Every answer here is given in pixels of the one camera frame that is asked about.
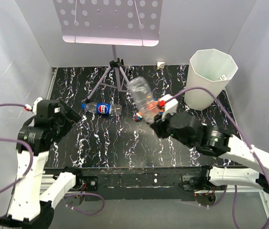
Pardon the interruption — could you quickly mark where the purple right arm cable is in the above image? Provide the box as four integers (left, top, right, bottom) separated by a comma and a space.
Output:
163, 86, 269, 229

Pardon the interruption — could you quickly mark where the Pepsi label plastic bottle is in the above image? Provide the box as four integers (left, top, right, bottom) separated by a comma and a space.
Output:
81, 102, 122, 116

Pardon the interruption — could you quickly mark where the white octagonal plastic bin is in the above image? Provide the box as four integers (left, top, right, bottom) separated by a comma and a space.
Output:
184, 49, 238, 111

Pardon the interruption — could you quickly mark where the crushed clear bottle white cap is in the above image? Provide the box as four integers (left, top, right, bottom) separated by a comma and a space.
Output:
127, 76, 160, 124

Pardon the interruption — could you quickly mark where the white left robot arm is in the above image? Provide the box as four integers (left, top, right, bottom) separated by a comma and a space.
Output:
0, 97, 83, 229

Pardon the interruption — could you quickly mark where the white perforated music stand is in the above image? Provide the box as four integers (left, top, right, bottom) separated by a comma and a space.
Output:
53, 0, 163, 92

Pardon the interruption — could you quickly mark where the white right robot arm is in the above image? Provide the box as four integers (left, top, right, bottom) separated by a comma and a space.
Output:
150, 94, 269, 194

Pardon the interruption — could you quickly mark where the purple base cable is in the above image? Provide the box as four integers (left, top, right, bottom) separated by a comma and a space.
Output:
63, 190, 104, 216

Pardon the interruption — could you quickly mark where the small white wall bracket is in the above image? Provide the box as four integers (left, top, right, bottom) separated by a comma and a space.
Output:
156, 62, 165, 70

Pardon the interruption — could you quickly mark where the small colourful toy figure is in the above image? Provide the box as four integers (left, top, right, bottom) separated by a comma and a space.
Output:
134, 114, 143, 122

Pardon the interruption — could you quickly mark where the large clear plastic bottle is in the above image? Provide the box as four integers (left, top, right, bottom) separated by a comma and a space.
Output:
219, 75, 228, 81

